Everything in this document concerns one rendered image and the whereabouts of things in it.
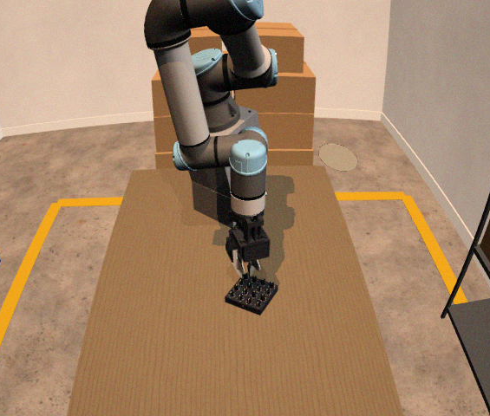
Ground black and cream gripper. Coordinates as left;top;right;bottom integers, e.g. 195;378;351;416
225;210;270;278

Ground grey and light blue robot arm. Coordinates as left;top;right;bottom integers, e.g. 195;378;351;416
144;0;278;217

